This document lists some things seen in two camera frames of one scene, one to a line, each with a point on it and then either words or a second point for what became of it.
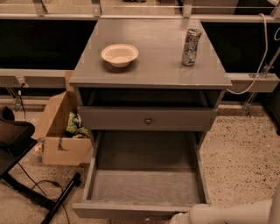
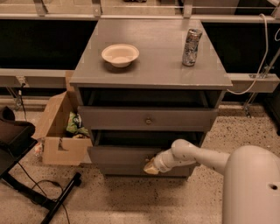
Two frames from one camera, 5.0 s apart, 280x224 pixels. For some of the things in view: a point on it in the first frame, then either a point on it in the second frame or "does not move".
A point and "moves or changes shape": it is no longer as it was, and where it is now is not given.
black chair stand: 17,140 does not move
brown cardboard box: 59,148 does not move
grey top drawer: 110,118 does not move
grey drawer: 143,177 moves or changes shape
